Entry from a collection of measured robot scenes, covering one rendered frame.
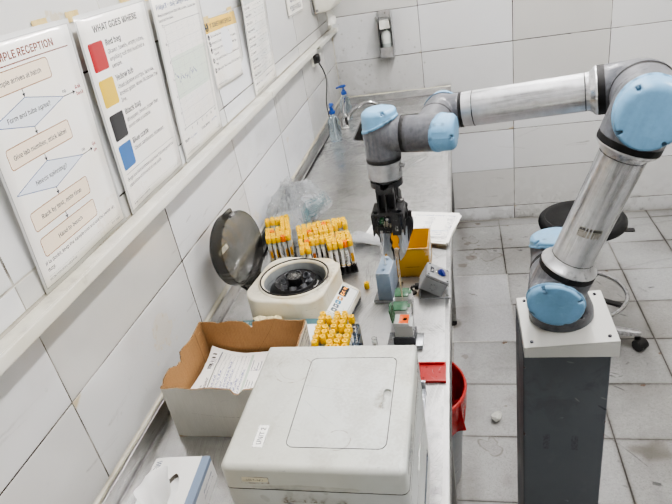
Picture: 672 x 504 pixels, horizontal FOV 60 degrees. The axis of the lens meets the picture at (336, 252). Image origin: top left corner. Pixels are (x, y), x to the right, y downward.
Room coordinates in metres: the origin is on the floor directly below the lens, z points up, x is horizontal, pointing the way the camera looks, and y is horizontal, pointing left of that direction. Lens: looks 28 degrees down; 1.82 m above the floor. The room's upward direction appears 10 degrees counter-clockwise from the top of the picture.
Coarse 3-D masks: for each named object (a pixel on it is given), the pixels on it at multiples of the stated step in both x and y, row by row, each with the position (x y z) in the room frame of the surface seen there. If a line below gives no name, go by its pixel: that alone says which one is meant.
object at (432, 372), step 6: (420, 366) 1.09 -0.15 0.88; (426, 366) 1.09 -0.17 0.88; (432, 366) 1.08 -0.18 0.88; (438, 366) 1.08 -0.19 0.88; (444, 366) 1.08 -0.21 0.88; (420, 372) 1.07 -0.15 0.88; (426, 372) 1.07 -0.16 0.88; (432, 372) 1.06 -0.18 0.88; (438, 372) 1.06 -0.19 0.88; (444, 372) 1.05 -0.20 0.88; (426, 378) 1.05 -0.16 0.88; (432, 378) 1.04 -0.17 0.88; (438, 378) 1.04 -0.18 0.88; (444, 378) 1.03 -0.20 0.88
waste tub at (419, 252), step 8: (416, 232) 1.62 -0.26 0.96; (424, 232) 1.61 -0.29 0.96; (392, 240) 1.64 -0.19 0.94; (416, 240) 1.62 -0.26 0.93; (424, 240) 1.61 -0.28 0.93; (408, 248) 1.50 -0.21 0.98; (416, 248) 1.49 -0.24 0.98; (424, 248) 1.49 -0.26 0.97; (408, 256) 1.50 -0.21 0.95; (416, 256) 1.50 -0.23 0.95; (424, 256) 1.49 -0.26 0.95; (400, 264) 1.51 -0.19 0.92; (408, 264) 1.50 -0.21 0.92; (416, 264) 1.50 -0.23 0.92; (424, 264) 1.49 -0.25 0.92; (400, 272) 1.51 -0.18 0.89; (408, 272) 1.50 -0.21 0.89; (416, 272) 1.50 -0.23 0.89
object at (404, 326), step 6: (396, 318) 1.20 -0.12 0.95; (402, 318) 1.19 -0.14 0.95; (408, 318) 1.19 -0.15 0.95; (396, 324) 1.18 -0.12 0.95; (402, 324) 1.17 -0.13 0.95; (408, 324) 1.17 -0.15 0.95; (414, 324) 1.20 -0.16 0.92; (396, 330) 1.18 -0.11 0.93; (402, 330) 1.17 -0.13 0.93; (408, 330) 1.17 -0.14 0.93; (414, 330) 1.19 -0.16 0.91; (396, 336) 1.18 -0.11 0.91; (402, 336) 1.17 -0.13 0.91; (408, 336) 1.17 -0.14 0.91
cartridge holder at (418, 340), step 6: (390, 336) 1.21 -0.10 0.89; (414, 336) 1.17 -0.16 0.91; (420, 336) 1.19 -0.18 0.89; (390, 342) 1.19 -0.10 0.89; (396, 342) 1.17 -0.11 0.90; (402, 342) 1.17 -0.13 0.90; (408, 342) 1.17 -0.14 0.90; (414, 342) 1.16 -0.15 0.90; (420, 342) 1.17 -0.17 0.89; (420, 348) 1.15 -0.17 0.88
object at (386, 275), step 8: (392, 264) 1.43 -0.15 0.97; (376, 272) 1.40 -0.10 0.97; (384, 272) 1.39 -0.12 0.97; (392, 272) 1.42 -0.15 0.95; (376, 280) 1.39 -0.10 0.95; (384, 280) 1.39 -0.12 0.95; (392, 280) 1.41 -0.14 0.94; (384, 288) 1.39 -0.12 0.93; (392, 288) 1.40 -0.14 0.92; (376, 296) 1.42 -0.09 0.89; (384, 296) 1.39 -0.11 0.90; (392, 296) 1.38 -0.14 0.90
